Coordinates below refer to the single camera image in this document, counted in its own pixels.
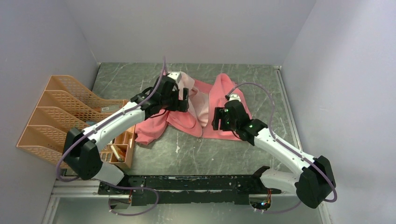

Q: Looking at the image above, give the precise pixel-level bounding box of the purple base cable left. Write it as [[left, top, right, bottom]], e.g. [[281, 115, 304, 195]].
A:
[[107, 185, 160, 217]]

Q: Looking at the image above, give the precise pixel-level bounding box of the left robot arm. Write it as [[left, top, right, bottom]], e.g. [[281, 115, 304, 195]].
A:
[[57, 72, 189, 194]]

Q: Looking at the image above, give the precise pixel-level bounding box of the aluminium table frame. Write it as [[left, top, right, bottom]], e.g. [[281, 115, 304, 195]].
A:
[[42, 181, 332, 224]]

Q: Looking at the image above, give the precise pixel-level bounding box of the orange mesh file rack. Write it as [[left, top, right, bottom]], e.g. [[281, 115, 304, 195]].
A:
[[17, 75, 126, 165]]

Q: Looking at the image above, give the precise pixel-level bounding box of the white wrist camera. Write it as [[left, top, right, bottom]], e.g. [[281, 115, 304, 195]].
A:
[[225, 94, 241, 102], [167, 72, 182, 84]]

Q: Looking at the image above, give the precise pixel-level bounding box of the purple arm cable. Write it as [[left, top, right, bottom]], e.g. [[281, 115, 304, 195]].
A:
[[226, 82, 338, 203], [56, 56, 168, 182]]

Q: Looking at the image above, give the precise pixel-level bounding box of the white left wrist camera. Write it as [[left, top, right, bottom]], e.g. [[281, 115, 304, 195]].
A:
[[167, 72, 182, 84]]

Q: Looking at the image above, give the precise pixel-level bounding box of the pink zip-up jacket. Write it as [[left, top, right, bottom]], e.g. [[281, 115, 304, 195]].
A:
[[135, 72, 250, 145]]

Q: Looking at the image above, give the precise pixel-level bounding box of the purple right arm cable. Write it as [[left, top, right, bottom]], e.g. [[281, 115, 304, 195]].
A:
[[226, 82, 338, 203]]

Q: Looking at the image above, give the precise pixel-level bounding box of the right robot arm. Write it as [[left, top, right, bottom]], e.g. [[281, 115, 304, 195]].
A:
[[212, 99, 337, 209]]

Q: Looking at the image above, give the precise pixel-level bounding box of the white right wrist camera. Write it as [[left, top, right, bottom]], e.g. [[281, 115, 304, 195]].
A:
[[225, 94, 241, 102]]

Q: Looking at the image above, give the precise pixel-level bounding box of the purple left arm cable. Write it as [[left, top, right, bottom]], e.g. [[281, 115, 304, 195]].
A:
[[56, 56, 168, 182]]

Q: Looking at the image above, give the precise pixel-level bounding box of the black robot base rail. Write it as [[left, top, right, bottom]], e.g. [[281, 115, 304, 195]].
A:
[[98, 175, 281, 206]]

